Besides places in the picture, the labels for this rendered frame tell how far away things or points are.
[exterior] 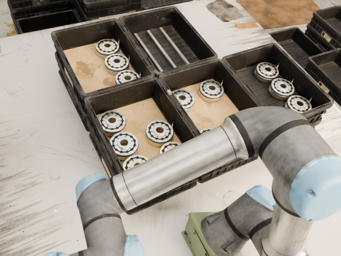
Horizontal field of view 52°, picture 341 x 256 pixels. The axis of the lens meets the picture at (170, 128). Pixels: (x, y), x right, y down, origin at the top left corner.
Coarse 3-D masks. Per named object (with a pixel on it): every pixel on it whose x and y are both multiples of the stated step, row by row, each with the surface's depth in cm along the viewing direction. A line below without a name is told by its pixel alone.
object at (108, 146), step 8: (144, 80) 135; (152, 80) 135; (120, 88) 131; (88, 96) 127; (96, 96) 127; (168, 96) 131; (88, 104) 124; (176, 104) 129; (96, 120) 120; (184, 120) 125; (96, 128) 121; (192, 128) 123; (104, 136) 117; (112, 152) 113; (120, 168) 110
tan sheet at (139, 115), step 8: (136, 104) 140; (144, 104) 140; (152, 104) 141; (120, 112) 137; (128, 112) 137; (136, 112) 137; (144, 112) 138; (152, 112) 138; (160, 112) 139; (128, 120) 135; (136, 120) 135; (144, 120) 135; (152, 120) 136; (128, 128) 132; (136, 128) 133; (144, 128) 133; (136, 136) 130; (144, 136) 131; (176, 136) 132; (144, 144) 129; (144, 152) 126; (152, 152) 127; (120, 160) 123
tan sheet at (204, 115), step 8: (184, 88) 148; (192, 88) 149; (224, 96) 148; (200, 104) 144; (208, 104) 144; (216, 104) 145; (224, 104) 145; (232, 104) 146; (192, 112) 141; (200, 112) 141; (208, 112) 142; (216, 112) 142; (224, 112) 143; (232, 112) 143; (192, 120) 138; (200, 120) 139; (208, 120) 139; (216, 120) 140; (200, 128) 136
